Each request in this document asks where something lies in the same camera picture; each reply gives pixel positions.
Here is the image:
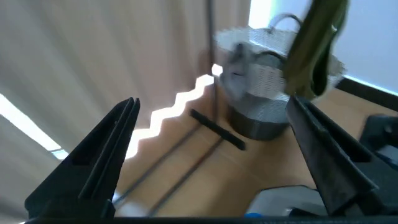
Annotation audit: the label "pale grey shorts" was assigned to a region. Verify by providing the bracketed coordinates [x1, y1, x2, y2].
[221, 42, 265, 101]

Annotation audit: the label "green long-sleeved shirt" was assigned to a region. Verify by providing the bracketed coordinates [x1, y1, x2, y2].
[282, 0, 349, 101]

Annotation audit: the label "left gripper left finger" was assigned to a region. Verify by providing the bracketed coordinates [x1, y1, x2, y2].
[24, 97, 141, 218]

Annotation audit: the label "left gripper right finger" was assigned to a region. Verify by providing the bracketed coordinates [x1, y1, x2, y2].
[285, 95, 398, 217]

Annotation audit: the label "white laundry basket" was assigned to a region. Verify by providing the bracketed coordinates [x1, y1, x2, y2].
[214, 13, 346, 141]

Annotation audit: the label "black clothes rack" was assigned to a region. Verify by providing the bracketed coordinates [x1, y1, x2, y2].
[111, 0, 247, 218]

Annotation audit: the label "beige curtain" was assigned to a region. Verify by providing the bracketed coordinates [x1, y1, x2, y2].
[0, 0, 252, 224]

